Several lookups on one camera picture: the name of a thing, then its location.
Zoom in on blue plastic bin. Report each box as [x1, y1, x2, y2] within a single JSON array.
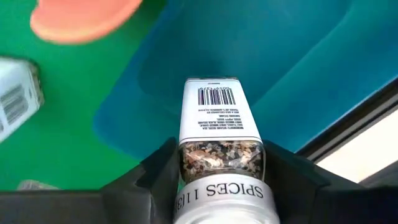
[[93, 0, 398, 159]]

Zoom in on black aluminium table frame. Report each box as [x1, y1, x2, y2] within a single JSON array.
[[297, 77, 398, 162]]

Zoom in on orange plastic bin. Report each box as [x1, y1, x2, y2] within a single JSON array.
[[30, 0, 144, 44]]

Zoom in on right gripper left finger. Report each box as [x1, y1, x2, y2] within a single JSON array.
[[0, 136, 181, 224]]

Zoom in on white-lid glass spice jar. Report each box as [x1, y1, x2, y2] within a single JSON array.
[[172, 77, 280, 224], [0, 57, 45, 143]]

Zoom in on green table mat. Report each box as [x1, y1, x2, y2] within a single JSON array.
[[0, 0, 175, 191]]

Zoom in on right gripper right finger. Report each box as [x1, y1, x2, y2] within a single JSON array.
[[262, 139, 398, 224]]

